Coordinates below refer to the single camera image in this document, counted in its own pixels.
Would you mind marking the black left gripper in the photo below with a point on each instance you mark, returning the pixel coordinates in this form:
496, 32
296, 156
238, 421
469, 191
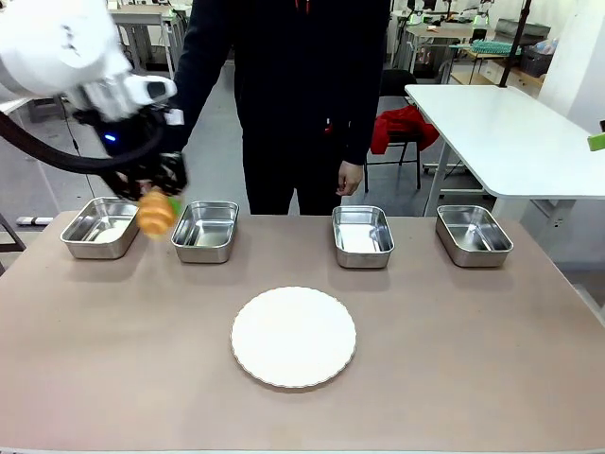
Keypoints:
127, 137

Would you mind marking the golden brown croissant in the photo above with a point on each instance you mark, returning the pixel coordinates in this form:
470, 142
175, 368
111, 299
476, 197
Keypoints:
155, 214

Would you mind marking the person's right forearm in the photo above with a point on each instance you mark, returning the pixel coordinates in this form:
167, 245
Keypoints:
194, 109

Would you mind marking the person's left forearm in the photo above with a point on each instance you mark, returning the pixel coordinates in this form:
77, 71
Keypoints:
364, 127

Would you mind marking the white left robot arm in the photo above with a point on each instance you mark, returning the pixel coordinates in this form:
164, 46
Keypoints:
61, 52

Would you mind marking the rectangular stainless steel container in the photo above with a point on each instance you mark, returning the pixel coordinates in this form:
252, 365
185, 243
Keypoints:
97, 229
472, 234
361, 236
205, 232

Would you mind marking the person's left hand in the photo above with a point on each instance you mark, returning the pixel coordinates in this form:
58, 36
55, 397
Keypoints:
350, 179

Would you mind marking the large white table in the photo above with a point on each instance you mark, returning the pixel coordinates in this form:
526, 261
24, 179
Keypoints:
510, 137

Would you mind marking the grey storage bin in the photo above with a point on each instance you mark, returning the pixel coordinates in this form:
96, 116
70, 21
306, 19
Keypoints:
536, 59

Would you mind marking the white power strip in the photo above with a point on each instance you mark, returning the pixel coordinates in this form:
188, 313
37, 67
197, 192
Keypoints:
34, 220

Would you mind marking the black stand pole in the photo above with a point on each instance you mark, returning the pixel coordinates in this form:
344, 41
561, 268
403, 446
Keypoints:
515, 42

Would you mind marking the wooden desk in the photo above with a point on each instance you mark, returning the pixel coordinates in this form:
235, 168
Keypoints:
491, 66

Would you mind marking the teal green crate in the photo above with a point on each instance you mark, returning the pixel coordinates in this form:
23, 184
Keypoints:
494, 46

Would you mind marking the small white table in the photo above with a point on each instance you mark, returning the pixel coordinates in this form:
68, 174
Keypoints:
12, 104

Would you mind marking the person in dark clothes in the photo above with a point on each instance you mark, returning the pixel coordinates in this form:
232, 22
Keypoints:
302, 94

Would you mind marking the red jacket zipper pull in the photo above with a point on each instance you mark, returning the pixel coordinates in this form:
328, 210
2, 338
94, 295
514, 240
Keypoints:
327, 127

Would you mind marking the red cloth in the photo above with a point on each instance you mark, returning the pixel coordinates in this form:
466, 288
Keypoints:
404, 130

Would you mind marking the black folding chair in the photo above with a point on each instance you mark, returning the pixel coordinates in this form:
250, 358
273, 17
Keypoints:
399, 82

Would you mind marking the white scalloped round plate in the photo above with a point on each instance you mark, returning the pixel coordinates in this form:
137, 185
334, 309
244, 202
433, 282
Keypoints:
293, 337

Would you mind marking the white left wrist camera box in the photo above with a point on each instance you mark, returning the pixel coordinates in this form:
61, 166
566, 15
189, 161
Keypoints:
174, 116

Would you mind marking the white workbench with frame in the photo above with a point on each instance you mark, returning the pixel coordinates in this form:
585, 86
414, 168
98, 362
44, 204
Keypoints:
142, 28

